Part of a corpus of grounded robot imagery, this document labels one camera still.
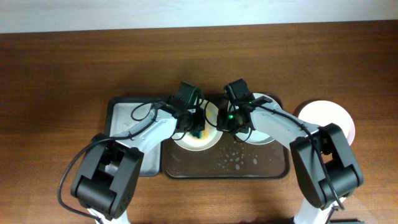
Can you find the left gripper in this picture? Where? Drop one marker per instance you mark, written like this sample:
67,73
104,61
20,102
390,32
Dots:
195,123

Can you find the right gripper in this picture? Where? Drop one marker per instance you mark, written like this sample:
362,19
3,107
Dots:
226,123

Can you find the green and yellow sponge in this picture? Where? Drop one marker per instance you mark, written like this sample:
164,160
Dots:
198,134

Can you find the cream plate with red stain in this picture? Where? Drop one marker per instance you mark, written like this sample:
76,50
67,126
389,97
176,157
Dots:
210,134

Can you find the pale green plate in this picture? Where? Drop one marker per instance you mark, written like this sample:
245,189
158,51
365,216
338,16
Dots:
256,137

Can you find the white pinkish plate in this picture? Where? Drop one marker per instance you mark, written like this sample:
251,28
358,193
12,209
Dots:
323,112

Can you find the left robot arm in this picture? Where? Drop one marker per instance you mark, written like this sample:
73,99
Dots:
107,176

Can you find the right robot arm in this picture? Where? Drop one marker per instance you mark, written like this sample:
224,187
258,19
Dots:
326,169

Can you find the dark brown serving tray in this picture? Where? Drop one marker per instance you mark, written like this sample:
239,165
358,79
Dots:
227,159

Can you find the white cloth tray liner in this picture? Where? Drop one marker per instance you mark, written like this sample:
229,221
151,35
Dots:
119,120

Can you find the small dark green tray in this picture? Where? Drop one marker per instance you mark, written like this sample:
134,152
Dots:
139,113

